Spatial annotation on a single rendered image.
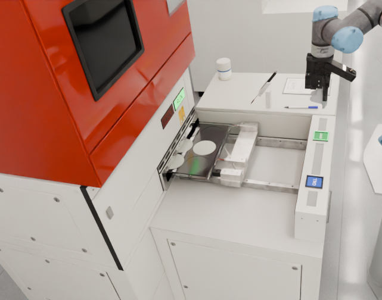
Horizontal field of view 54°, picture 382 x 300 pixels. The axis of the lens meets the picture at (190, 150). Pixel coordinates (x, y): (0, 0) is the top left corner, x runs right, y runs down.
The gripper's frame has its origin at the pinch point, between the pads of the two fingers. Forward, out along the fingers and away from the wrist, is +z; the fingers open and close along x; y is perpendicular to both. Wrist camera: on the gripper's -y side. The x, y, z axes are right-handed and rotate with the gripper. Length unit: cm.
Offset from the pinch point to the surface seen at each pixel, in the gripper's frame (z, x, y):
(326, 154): 14.7, 10.3, -2.1
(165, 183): 22, 29, 57
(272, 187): 26.5, 19.0, 16.7
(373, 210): 111, -55, -31
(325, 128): 15.0, -6.1, -0.3
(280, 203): 28.7, 24.7, 12.4
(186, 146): 21, 6, 56
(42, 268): 42, 66, 101
